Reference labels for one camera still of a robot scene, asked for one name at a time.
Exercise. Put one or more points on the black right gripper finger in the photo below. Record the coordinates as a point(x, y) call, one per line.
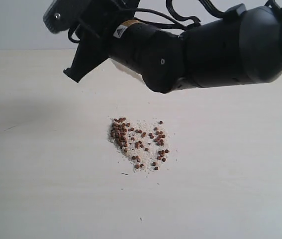
point(88, 56)

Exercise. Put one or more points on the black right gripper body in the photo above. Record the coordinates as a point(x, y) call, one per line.
point(127, 40)

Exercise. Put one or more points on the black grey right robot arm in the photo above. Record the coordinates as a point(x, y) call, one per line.
point(241, 47)

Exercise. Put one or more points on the pile of brown pellets and grit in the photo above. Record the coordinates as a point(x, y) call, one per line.
point(144, 145)

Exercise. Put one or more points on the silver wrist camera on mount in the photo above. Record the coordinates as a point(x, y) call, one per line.
point(61, 14)

